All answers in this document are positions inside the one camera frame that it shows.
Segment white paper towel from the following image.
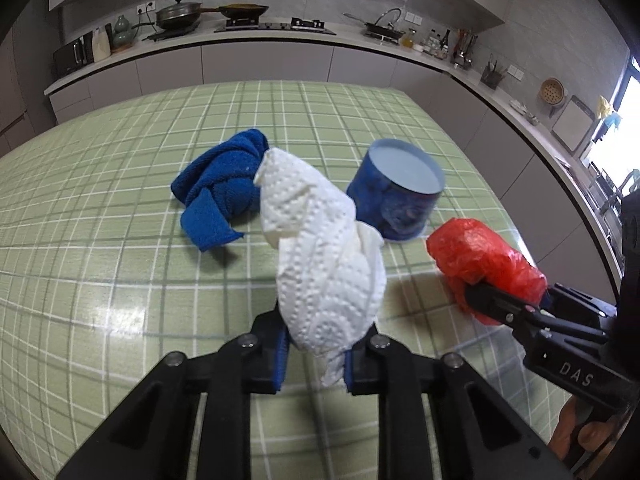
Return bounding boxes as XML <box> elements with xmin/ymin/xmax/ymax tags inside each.
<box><xmin>253</xmin><ymin>147</ymin><xmax>387</xmax><ymax>388</ymax></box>

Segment black gas stove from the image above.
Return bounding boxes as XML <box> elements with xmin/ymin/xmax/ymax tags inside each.
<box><xmin>216</xmin><ymin>17</ymin><xmax>337</xmax><ymax>36</ymax></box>

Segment bottles and utensil holders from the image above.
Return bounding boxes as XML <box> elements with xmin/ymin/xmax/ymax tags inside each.
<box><xmin>451</xmin><ymin>30</ymin><xmax>478</xmax><ymax>70</ymax></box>

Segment black induction cooker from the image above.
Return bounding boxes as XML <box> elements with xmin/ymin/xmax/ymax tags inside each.
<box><xmin>142</xmin><ymin>27</ymin><xmax>201</xmax><ymax>42</ymax></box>

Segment red plastic bag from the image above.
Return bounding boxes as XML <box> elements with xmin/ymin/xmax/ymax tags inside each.
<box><xmin>426</xmin><ymin>217</ymin><xmax>548</xmax><ymax>328</ymax></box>

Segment blue cloth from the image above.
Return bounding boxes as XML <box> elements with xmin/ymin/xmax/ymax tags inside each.
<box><xmin>170</xmin><ymin>129</ymin><xmax>271</xmax><ymax>253</ymax></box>

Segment blue round container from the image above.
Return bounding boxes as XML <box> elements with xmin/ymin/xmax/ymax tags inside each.
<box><xmin>346</xmin><ymin>139</ymin><xmax>445</xmax><ymax>242</ymax></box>

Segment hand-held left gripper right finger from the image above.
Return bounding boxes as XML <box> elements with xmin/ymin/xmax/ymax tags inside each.
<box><xmin>344</xmin><ymin>322</ymin><xmax>576</xmax><ymax>480</ymax></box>

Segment black wok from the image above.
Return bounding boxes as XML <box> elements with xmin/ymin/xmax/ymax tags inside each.
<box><xmin>202</xmin><ymin>3</ymin><xmax>269</xmax><ymax>18</ymax></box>

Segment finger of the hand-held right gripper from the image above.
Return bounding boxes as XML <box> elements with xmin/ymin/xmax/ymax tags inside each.
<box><xmin>540</xmin><ymin>283</ymin><xmax>619</xmax><ymax>334</ymax></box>
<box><xmin>464</xmin><ymin>281</ymin><xmax>547</xmax><ymax>349</ymax></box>

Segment dark chopstick holder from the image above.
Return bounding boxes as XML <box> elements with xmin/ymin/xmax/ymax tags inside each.
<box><xmin>481</xmin><ymin>55</ymin><xmax>505</xmax><ymax>90</ymax></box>

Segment grey tall cabinet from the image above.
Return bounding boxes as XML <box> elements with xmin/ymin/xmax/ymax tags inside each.
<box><xmin>0</xmin><ymin>20</ymin><xmax>58</xmax><ymax>156</ymax></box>

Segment teal ceramic vase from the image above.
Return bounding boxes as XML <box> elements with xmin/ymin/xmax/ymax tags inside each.
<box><xmin>111</xmin><ymin>14</ymin><xmax>135</xmax><ymax>52</ymax></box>

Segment bamboo steamer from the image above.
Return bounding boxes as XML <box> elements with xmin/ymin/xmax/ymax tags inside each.
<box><xmin>540</xmin><ymin>78</ymin><xmax>566</xmax><ymax>106</ymax></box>

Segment lidded grey pan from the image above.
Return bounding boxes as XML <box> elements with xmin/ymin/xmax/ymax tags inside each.
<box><xmin>155</xmin><ymin>0</ymin><xmax>221</xmax><ymax>30</ymax></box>

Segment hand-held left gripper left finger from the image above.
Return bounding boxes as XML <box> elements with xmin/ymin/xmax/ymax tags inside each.
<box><xmin>55</xmin><ymin>310</ymin><xmax>291</xmax><ymax>480</ymax></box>

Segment black microwave oven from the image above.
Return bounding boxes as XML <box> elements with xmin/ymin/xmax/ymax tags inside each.
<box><xmin>52</xmin><ymin>35</ymin><xmax>96</xmax><ymax>80</ymax></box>

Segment pan with glass lid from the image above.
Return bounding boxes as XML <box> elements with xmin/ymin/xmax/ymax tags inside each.
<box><xmin>343</xmin><ymin>8</ymin><xmax>407</xmax><ymax>43</ymax></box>

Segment kitchen counter with cabinets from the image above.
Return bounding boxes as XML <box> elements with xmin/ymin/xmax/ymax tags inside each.
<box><xmin>44</xmin><ymin>25</ymin><xmax>626</xmax><ymax>281</ymax></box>

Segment white plastic jug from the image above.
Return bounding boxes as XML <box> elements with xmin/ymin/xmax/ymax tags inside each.
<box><xmin>91</xmin><ymin>25</ymin><xmax>112</xmax><ymax>63</ymax></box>

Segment white cutting board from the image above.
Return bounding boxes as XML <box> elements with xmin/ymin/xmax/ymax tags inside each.
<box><xmin>551</xmin><ymin>95</ymin><xmax>596</xmax><ymax>153</ymax></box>

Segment person's right hand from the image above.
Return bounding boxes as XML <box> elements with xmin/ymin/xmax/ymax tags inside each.
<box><xmin>547</xmin><ymin>394</ymin><xmax>622</xmax><ymax>462</ymax></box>

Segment green checked tablecloth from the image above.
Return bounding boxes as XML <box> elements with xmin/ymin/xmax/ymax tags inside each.
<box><xmin>0</xmin><ymin>80</ymin><xmax>551</xmax><ymax>480</ymax></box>

